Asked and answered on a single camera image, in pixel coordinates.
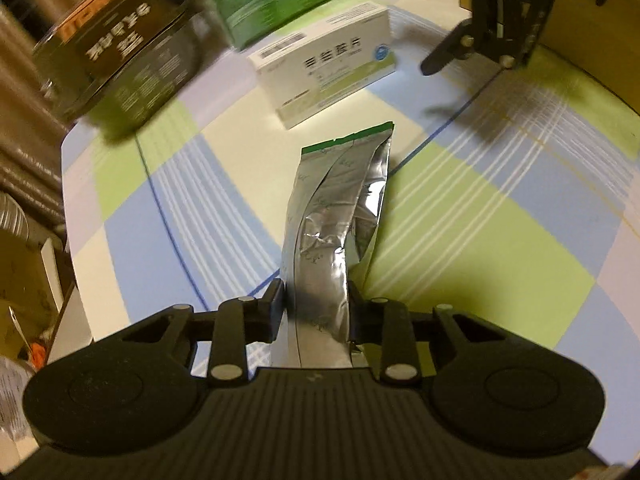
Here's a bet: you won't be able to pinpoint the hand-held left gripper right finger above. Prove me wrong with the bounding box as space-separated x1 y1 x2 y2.
347 280 518 386

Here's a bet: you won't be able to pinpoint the open white lined box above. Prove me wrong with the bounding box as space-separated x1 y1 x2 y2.
37 237 96 366

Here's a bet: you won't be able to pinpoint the checkered cloth covered desktop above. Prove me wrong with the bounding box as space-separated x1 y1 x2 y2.
60 0 640 371

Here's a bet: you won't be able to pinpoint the silver foil bag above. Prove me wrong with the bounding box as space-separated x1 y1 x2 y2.
270 121 396 371

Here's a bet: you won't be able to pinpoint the stacked white buckets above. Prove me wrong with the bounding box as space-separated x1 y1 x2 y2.
0 195 28 233

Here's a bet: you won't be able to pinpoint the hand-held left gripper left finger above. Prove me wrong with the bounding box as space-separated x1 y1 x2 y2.
120 278 287 387

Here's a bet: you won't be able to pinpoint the small brown cardboard box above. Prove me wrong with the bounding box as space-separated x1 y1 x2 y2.
0 230 51 321

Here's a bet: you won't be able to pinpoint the green shrink-wrapped carton pack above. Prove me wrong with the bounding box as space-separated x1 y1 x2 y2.
206 0 383 52

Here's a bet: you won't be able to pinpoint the white plastic bag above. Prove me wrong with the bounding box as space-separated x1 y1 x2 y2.
0 357 38 456

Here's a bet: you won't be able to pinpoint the orange handled screwdriver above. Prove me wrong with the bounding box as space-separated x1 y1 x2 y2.
7 307 46 367

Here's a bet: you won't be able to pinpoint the dark green lidded food box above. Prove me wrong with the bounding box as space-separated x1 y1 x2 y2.
31 0 213 133

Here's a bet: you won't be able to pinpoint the white medicine box green stripe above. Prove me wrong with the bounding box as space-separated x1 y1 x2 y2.
248 2 394 132

